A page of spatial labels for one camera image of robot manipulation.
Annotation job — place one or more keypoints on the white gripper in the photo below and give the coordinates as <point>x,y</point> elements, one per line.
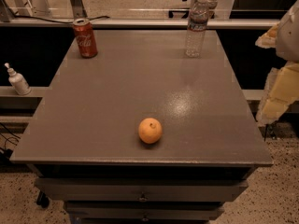
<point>289,36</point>

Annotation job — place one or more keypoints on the clear plastic water bottle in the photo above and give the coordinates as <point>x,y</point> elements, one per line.
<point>196,28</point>

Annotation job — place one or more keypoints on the white pump lotion bottle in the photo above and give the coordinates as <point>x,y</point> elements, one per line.
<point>17,81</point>

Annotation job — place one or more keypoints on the orange fruit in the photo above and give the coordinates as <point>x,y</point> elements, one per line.
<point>150,130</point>

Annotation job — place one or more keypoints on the grey drawer cabinet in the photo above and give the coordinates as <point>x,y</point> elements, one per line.
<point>86,125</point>

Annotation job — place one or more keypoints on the red cola can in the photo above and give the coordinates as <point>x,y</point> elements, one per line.
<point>85,38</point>

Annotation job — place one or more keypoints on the lower grey drawer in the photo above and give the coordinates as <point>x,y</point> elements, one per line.
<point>144,211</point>

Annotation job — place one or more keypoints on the grey drawer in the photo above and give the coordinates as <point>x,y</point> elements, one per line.
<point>144,211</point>
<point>88,189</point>

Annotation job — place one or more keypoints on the upper grey drawer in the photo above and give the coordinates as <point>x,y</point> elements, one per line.
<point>88,189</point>

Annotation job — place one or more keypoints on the black cabinet caster wheel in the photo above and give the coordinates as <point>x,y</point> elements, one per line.
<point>42,200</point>

